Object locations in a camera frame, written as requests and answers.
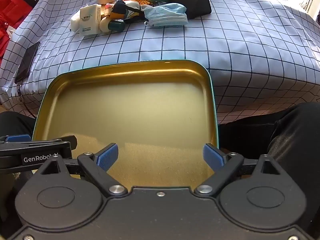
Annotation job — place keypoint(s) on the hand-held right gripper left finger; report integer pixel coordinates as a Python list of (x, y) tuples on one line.
[(108, 156)]

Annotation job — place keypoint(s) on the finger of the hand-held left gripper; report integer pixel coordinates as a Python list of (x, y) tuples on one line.
[(62, 139), (18, 137)]

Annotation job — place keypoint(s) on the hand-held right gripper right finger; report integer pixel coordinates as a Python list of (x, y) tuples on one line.
[(212, 156)]

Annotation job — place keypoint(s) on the gold metal tin tray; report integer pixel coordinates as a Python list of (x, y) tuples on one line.
[(130, 117)]

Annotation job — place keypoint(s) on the small white tissue packet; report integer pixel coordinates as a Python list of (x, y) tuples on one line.
[(75, 23)]

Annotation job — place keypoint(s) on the large white tissue pack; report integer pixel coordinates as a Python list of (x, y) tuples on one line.
[(89, 20)]

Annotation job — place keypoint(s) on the patterned silk scarf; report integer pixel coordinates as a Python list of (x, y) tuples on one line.
[(125, 10)]

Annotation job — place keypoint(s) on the blue face mask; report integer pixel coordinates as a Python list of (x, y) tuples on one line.
[(166, 13)]

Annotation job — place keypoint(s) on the person's left leg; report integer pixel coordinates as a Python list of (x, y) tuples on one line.
[(15, 125)]

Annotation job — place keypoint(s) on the person's leg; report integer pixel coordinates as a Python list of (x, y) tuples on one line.
[(295, 135), (15, 125)]

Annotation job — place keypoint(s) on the black smartphone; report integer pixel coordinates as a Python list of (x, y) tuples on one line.
[(26, 62)]

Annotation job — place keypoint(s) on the person's right leg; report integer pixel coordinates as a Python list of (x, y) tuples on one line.
[(295, 135)]

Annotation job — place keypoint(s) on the white plastic bag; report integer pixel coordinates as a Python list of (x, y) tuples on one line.
[(11, 30)]

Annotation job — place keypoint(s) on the checked light blue bed sheet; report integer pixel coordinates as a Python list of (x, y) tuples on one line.
[(175, 45)]

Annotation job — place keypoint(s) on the red fabric bag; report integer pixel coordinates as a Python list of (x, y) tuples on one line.
[(10, 17)]

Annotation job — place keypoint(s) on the window frame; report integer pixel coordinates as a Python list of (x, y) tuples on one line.
[(315, 0)]

